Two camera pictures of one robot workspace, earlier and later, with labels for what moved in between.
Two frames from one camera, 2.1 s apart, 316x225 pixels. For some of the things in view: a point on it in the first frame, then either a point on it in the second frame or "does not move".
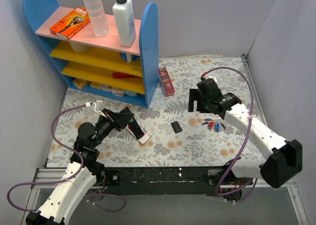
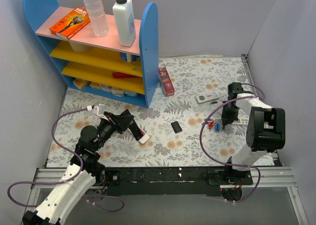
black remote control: (136, 128) does not move
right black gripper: (200, 102) -> (228, 114)
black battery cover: (176, 127) does not move
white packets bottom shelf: (116, 91) does not move
